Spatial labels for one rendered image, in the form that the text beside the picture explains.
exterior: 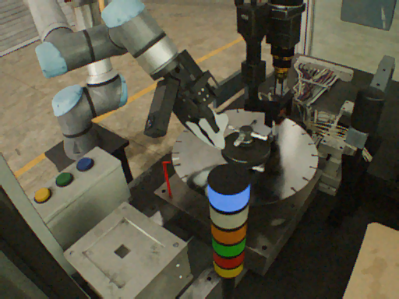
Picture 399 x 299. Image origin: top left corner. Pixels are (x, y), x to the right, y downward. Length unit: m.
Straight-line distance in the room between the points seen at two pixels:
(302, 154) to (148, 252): 0.39
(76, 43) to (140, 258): 0.43
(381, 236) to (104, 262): 0.67
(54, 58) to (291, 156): 0.53
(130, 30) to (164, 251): 0.40
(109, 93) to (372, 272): 0.92
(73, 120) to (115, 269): 0.58
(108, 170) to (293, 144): 0.45
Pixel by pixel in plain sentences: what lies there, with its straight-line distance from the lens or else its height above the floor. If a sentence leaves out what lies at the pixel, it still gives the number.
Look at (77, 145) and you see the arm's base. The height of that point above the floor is 0.80.
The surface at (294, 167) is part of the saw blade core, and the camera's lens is 0.64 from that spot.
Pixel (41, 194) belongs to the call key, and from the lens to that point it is 0.77.
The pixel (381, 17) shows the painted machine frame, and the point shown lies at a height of 1.24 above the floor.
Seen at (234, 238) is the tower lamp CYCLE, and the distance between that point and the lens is 0.36.
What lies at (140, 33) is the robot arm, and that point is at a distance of 0.54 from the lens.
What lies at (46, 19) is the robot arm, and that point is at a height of 1.27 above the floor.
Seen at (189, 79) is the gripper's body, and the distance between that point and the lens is 0.59.
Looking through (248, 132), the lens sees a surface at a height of 1.00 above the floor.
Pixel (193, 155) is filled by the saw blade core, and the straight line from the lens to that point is 0.66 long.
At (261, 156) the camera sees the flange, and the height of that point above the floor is 0.96.
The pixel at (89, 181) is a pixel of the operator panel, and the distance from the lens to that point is 0.75.
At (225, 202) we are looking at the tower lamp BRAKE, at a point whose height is 1.15.
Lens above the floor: 1.38
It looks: 39 degrees down
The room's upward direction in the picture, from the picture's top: 5 degrees counter-clockwise
